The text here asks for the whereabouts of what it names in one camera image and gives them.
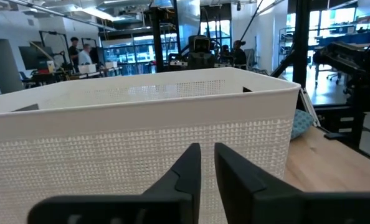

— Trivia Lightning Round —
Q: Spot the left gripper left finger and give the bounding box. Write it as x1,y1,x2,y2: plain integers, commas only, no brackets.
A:
27,142,202,224

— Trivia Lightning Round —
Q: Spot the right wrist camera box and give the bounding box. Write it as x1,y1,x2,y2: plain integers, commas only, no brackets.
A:
188,35,212,54

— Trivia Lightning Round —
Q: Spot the blue patterned cloth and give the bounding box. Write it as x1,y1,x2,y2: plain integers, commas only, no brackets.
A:
290,108,315,141

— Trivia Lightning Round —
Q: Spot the white box on desk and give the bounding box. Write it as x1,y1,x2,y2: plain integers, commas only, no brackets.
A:
77,63,97,75

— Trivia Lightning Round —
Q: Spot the black metal rig frame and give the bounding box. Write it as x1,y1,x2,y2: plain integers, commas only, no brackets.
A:
149,0,312,88

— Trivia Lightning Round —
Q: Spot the black equipment on stand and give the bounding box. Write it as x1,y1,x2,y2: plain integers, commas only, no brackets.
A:
311,23,370,147

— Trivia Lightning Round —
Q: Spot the person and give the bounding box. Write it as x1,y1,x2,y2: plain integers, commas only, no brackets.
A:
67,36,80,65
232,39,248,70
77,43,94,66

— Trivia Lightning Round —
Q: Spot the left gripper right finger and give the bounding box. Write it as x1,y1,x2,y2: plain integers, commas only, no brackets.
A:
214,142,370,224

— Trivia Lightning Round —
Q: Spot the white plastic basket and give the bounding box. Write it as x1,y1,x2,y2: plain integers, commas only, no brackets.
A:
0,67,301,224

